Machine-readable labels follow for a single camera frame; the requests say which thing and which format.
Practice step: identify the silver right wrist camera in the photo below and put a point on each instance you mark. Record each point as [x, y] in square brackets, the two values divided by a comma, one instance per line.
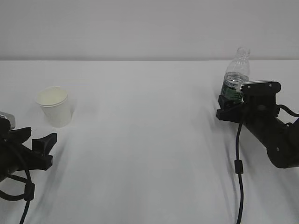
[260, 90]

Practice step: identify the clear water bottle green label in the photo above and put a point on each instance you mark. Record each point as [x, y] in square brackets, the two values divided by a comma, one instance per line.
[237, 72]

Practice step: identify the white paper cup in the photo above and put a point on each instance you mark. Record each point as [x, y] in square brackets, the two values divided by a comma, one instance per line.
[54, 103]

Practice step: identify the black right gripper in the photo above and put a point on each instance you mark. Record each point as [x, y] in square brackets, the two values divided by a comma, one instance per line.
[256, 115]

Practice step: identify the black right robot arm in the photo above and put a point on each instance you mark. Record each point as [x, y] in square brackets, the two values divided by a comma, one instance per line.
[282, 146]

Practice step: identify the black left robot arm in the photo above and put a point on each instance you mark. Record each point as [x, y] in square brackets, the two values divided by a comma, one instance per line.
[36, 158]

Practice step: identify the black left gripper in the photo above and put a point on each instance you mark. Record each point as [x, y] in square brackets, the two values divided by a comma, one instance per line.
[14, 155]

